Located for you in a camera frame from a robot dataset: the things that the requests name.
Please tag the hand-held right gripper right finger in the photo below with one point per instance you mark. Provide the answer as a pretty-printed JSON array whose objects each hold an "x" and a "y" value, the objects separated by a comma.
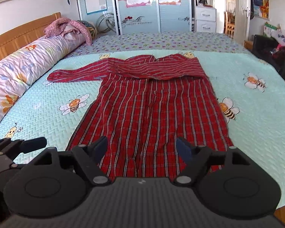
[{"x": 183, "y": 150}]

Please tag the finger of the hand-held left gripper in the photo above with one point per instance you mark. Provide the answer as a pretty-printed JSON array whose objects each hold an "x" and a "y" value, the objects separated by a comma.
[{"x": 34, "y": 144}]

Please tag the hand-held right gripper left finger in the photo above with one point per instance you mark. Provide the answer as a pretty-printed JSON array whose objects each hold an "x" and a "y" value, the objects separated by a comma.
[{"x": 101, "y": 147}]

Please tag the red plaid shirt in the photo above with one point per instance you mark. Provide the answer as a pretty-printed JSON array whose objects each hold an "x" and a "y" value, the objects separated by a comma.
[{"x": 144, "y": 123}]

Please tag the long floral bolster pillow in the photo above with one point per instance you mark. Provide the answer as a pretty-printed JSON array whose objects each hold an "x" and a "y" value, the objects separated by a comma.
[{"x": 33, "y": 64}]

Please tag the mint bee print bedspread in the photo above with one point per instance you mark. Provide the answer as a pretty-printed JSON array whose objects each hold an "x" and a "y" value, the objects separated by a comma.
[{"x": 263, "y": 123}]

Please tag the wooden headboard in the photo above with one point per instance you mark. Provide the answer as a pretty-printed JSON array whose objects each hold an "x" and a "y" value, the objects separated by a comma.
[{"x": 19, "y": 33}]

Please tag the blue yellow patterned cushion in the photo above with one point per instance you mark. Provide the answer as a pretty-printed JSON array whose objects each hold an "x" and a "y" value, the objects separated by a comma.
[{"x": 91, "y": 28}]

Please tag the pink knitted cloth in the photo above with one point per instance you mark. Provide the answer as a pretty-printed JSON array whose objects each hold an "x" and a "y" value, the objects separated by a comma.
[{"x": 61, "y": 27}]

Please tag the wooden nightstand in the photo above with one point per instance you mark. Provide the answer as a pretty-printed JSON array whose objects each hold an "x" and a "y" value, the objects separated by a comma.
[{"x": 248, "y": 45}]

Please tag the black armchair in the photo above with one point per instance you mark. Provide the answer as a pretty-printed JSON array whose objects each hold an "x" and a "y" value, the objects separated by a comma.
[{"x": 266, "y": 49}]

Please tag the white drawer cabinet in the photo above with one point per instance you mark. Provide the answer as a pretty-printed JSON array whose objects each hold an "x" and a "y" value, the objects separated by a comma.
[{"x": 205, "y": 20}]

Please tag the wooden chair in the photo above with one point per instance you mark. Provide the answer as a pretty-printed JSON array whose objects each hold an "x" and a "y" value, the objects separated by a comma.
[{"x": 229, "y": 26}]

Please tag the white sliding door wardrobe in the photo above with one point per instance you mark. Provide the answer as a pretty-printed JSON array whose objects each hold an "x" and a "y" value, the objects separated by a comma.
[{"x": 152, "y": 16}]

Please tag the pile of plastic bags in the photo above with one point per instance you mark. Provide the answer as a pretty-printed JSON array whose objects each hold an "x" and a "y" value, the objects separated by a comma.
[{"x": 281, "y": 36}]

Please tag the white room door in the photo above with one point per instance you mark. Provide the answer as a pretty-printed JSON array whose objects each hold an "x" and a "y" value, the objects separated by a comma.
[{"x": 243, "y": 11}]

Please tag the black handbag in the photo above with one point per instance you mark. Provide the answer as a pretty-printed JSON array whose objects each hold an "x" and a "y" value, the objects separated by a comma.
[{"x": 203, "y": 0}]

